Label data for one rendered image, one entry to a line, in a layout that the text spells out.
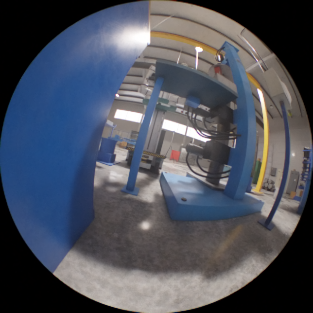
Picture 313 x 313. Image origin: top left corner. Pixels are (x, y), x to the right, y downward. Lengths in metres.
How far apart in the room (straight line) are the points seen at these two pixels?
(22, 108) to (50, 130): 0.07
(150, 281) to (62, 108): 0.46
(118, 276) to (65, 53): 0.49
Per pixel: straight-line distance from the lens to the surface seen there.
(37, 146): 0.20
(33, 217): 0.24
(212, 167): 1.32
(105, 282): 0.35
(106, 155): 1.52
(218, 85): 0.94
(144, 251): 0.41
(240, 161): 1.00
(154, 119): 2.01
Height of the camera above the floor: 0.35
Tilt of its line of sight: 2 degrees down
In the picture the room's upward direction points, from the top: 15 degrees clockwise
